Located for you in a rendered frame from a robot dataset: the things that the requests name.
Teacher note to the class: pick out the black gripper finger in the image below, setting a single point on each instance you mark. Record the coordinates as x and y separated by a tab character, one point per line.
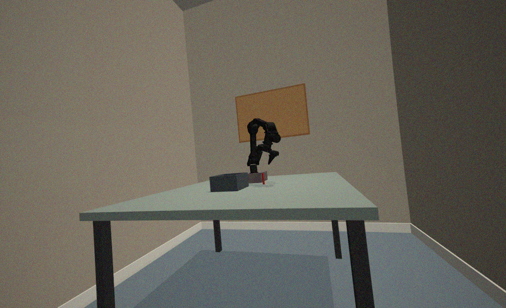
259	154
271	157

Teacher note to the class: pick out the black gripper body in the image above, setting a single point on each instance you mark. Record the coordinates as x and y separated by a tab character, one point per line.
271	152

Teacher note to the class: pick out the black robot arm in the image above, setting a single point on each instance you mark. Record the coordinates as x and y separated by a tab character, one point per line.
271	134

